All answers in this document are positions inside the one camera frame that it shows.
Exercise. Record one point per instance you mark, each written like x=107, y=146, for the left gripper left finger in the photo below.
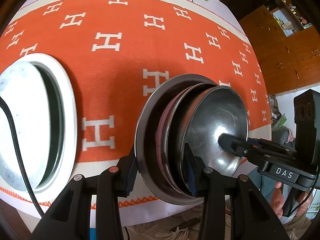
x=128, y=172

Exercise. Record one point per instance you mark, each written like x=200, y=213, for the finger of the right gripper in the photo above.
x=272, y=146
x=243, y=148

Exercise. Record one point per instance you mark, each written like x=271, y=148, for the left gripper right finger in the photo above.
x=193, y=166

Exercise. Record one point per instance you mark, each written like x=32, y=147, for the large steel bowl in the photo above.
x=154, y=150

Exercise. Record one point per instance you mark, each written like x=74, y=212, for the dark steel bowl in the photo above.
x=215, y=111

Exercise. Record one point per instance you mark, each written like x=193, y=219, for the pink-rimmed steel bowl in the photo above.
x=170, y=136

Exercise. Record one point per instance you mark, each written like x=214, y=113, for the green plate with white rim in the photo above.
x=40, y=97

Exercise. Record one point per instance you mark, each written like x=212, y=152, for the person's right hand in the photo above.
x=277, y=201

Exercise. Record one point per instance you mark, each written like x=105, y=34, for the brown wooden cabinet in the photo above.
x=287, y=63

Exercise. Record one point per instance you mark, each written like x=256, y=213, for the orange H-pattern tablecloth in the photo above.
x=118, y=52

